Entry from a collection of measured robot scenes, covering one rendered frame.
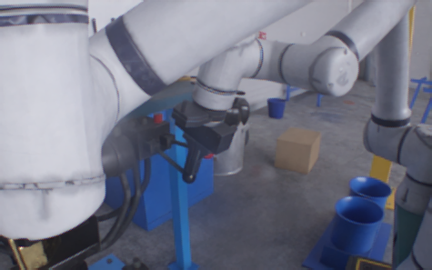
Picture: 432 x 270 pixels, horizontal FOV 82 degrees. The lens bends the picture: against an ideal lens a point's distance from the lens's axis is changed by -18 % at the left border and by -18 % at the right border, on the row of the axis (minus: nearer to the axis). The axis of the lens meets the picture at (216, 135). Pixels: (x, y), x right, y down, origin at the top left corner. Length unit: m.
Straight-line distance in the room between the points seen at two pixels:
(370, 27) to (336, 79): 0.16
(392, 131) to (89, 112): 1.03
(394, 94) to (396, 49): 0.15
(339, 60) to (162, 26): 0.33
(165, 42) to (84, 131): 0.12
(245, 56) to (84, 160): 0.43
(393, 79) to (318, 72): 0.58
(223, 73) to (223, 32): 0.29
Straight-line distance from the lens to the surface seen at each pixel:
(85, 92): 0.17
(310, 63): 0.52
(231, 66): 0.55
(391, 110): 1.10
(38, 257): 0.52
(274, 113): 4.63
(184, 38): 0.26
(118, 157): 0.77
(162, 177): 1.99
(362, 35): 0.59
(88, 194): 0.18
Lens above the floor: 1.26
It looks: 19 degrees down
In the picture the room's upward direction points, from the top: straight up
